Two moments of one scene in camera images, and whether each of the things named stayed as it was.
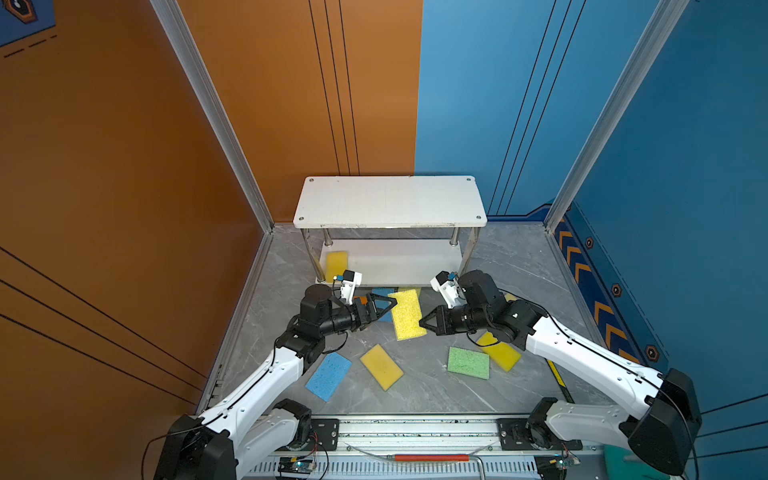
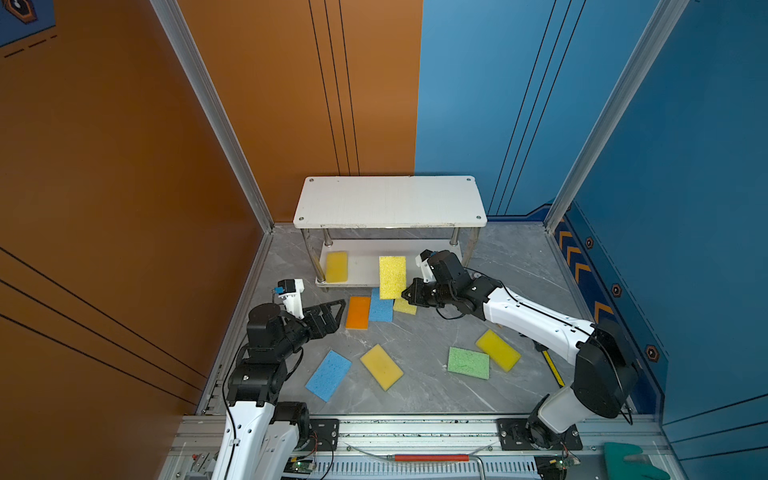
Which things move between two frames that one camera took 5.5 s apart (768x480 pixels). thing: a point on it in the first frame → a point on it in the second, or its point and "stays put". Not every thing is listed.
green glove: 624,464 stays put
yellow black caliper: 556,372 stays put
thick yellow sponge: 336,264 stays put
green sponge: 468,363 stays put
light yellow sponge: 406,315 → 393,278
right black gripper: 442,326 → 416,297
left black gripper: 360,321 → 329,325
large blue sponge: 329,377 stays put
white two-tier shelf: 396,229 stays put
